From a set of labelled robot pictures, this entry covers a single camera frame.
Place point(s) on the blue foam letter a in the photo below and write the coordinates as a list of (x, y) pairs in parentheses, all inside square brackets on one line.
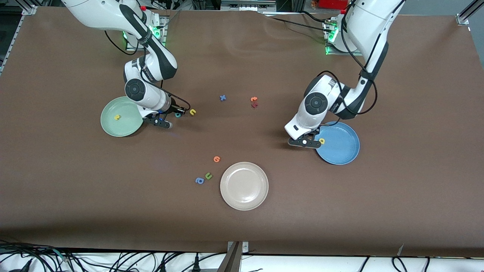
[(199, 181)]

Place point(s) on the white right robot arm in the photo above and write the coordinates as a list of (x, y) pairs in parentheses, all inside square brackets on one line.
[(98, 11)]

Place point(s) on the blue plate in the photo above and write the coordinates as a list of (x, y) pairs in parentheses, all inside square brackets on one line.
[(340, 149)]

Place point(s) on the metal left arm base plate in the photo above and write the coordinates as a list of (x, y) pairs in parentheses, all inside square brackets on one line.
[(327, 53)]

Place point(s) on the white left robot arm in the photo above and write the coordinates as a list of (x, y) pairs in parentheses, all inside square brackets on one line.
[(370, 22)]

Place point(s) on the aluminium frame corner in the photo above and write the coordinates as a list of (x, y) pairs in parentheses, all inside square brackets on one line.
[(463, 19), (29, 10)]

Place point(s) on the grey metal bracket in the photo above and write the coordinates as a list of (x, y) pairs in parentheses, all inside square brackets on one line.
[(232, 260)]

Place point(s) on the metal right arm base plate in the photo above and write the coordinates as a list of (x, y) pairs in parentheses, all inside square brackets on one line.
[(165, 30)]

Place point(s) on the grey metal rack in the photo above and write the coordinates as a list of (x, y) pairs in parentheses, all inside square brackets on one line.
[(245, 4)]

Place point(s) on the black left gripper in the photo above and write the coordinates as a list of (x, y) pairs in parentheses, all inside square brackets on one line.
[(318, 128)]

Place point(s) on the green plate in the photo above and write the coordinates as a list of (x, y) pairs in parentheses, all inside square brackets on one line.
[(117, 128)]

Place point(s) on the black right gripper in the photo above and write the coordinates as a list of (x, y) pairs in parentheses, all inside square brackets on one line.
[(173, 108)]

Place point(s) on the beige plate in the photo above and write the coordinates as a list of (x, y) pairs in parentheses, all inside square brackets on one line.
[(244, 186)]

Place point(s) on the brown table cover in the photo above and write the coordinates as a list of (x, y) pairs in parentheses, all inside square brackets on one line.
[(242, 226)]

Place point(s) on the red box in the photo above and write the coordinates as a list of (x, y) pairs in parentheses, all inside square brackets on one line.
[(331, 3)]

